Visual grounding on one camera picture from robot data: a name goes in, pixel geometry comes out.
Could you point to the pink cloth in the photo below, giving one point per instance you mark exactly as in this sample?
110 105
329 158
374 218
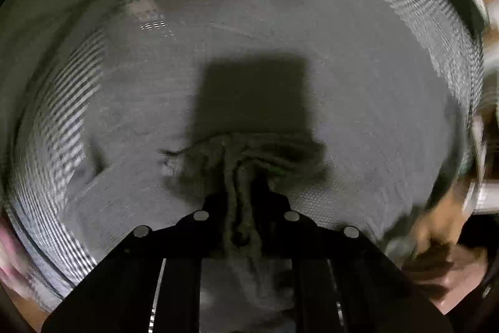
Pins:
8 259

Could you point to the black white checkered blanket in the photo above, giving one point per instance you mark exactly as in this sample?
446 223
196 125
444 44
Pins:
54 145

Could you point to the grey knit sweater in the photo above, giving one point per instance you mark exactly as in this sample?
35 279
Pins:
273 44

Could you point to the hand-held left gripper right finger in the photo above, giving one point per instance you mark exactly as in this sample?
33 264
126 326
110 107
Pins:
277 211

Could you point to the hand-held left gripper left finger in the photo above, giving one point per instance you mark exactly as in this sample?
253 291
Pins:
213 211

